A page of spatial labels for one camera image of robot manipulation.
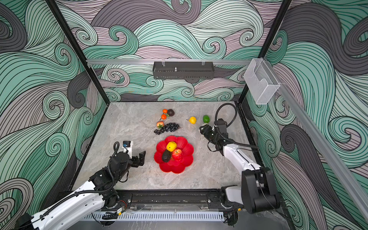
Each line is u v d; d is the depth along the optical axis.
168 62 0.93
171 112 1.08
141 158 0.73
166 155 0.85
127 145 0.68
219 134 0.66
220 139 0.66
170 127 1.00
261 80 0.78
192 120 1.04
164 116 1.09
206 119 1.06
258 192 0.41
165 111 1.11
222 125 0.68
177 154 0.84
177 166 0.83
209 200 0.73
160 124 1.00
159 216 0.70
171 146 0.87
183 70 0.95
